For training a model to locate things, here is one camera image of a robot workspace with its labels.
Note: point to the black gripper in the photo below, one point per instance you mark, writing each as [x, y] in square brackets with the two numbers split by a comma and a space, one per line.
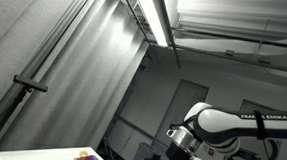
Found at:
[177, 155]

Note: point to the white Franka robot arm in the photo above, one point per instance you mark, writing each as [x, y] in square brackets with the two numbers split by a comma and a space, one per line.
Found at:
[220, 128]

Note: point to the red fire alarm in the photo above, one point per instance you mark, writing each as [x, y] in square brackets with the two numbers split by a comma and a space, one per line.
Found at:
[211, 151]

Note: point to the grey door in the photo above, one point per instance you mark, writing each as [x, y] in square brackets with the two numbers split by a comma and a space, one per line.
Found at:
[185, 102]
[248, 105]

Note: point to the purple toy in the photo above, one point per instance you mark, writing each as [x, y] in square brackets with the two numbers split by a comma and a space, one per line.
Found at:
[92, 159]

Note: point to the yellow toy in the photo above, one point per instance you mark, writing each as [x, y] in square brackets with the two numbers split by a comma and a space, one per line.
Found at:
[84, 153]

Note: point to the grey ceiling conduit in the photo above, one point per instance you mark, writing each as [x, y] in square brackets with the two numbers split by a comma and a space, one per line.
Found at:
[238, 57]

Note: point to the grey curtain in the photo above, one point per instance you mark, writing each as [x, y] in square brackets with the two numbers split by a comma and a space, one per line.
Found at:
[83, 86]

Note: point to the black ceiling pipe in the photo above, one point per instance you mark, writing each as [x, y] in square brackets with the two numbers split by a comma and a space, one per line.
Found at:
[233, 37]

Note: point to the ceiling light fixture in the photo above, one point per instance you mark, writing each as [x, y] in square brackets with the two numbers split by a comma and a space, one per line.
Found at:
[151, 13]

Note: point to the black bar camera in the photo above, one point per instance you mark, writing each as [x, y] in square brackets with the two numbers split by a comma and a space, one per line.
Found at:
[29, 83]
[249, 155]

